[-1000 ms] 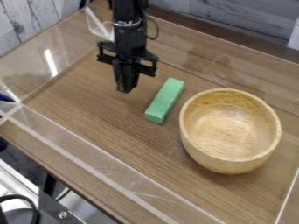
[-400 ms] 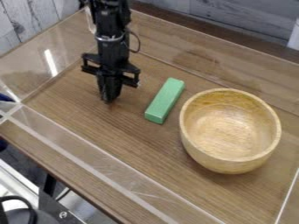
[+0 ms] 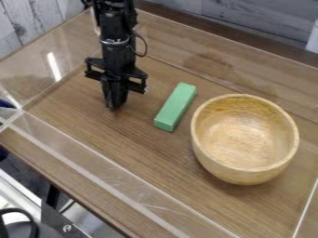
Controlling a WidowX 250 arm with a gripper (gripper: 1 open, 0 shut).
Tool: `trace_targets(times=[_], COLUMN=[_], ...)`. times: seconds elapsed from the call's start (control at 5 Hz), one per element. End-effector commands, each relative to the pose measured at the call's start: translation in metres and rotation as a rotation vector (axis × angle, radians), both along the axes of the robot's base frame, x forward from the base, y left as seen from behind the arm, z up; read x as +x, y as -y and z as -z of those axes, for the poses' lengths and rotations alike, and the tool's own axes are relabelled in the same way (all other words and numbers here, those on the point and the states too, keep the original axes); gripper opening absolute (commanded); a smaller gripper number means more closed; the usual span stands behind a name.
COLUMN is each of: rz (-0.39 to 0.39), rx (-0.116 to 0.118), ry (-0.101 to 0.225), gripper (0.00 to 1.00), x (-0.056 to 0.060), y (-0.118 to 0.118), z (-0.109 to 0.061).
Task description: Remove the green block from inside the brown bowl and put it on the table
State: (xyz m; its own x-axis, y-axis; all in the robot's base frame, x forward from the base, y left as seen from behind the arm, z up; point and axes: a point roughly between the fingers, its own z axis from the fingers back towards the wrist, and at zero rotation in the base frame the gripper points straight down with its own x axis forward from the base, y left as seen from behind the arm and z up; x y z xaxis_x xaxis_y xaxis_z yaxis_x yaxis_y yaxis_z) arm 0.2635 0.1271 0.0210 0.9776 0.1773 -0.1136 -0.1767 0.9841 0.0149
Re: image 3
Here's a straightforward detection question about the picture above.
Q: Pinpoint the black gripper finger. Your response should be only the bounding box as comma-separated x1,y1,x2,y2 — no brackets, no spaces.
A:
100,77,115,110
113,81,128,110

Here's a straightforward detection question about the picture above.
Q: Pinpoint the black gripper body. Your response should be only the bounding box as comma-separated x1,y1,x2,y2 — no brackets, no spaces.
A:
84,36,148,94

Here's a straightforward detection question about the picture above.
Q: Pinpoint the green rectangular block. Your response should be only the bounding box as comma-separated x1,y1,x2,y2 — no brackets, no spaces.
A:
153,83,196,132

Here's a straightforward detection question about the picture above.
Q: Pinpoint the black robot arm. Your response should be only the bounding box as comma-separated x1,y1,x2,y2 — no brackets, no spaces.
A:
84,0,148,111

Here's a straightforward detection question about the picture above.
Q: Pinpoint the brown wooden bowl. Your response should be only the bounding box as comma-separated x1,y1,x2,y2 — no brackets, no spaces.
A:
190,94,299,185

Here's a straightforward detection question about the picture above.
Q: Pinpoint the blue object left edge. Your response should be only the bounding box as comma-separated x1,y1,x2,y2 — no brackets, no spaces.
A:
0,98,17,162

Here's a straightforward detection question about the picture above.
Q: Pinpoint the black table leg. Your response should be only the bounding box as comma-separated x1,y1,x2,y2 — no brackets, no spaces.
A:
45,185,61,209

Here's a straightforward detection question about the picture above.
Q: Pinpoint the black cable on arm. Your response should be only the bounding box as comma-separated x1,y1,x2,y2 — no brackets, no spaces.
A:
129,29,149,59

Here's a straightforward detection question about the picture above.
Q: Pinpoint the clear acrylic tray enclosure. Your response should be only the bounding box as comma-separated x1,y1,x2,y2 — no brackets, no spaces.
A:
0,2,318,238

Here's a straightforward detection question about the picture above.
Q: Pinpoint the metal bracket with screw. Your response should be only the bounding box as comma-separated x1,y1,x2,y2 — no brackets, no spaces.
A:
39,203,92,238

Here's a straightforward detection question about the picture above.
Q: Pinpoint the black cable bottom left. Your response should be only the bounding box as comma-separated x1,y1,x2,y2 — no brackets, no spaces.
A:
0,207,41,238

